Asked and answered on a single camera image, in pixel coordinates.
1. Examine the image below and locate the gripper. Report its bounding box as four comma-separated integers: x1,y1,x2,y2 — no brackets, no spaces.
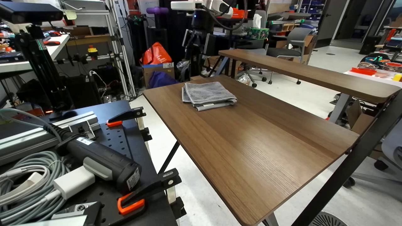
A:
183,9,218,60

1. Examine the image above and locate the orange bag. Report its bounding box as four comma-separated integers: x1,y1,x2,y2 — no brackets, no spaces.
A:
140,42,173,66

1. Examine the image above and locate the cardboard box with label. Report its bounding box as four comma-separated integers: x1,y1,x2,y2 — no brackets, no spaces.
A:
142,62,175,89

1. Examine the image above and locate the grey folded towel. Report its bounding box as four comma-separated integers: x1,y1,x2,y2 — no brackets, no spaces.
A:
182,82,238,111

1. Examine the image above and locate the purple cloth bag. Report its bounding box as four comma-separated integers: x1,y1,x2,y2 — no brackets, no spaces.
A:
148,71,180,89

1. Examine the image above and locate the purple dumbbell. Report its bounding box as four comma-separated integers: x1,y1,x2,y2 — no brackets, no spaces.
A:
146,7,169,15

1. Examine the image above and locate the green tissue box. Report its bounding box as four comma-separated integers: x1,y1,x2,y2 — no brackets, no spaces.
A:
247,27,270,40

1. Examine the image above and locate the white metal shelf rack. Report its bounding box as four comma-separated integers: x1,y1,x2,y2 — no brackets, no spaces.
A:
59,0,136,98

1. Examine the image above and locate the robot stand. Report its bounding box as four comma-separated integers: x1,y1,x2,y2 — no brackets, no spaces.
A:
0,100,187,226

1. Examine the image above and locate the black grey handheld device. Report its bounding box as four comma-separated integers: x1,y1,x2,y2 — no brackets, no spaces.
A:
55,135,142,194

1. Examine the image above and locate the orange tray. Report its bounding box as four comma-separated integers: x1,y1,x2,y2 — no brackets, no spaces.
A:
350,67,377,76

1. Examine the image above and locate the white workbench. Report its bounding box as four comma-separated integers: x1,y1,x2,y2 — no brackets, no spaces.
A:
0,34,70,74

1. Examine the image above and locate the open brown cardboard box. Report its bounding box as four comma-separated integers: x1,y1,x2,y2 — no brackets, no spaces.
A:
347,100,384,160

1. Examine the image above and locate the white table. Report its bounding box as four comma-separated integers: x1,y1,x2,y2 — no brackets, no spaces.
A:
344,67,402,88

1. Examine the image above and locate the white power adapter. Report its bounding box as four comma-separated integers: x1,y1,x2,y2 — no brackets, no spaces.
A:
52,166,96,200

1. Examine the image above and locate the round grey fan grille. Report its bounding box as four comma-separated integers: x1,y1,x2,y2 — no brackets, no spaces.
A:
309,211,349,226

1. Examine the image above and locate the light grey office chair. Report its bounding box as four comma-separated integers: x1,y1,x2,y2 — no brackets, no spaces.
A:
342,125,402,189

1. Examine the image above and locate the black clamp with orange handle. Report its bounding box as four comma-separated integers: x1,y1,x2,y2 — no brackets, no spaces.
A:
117,168,182,216
106,107,147,128

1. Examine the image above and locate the camera on tripod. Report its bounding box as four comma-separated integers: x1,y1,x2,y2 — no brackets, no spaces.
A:
0,1,75,119

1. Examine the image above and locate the silver aluminium rail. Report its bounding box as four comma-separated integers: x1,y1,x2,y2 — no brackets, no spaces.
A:
0,111,101,166

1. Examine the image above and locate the white cable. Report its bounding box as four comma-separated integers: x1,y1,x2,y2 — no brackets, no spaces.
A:
0,108,63,142

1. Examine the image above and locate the coil of grey cable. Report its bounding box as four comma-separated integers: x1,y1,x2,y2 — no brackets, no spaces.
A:
0,151,71,226

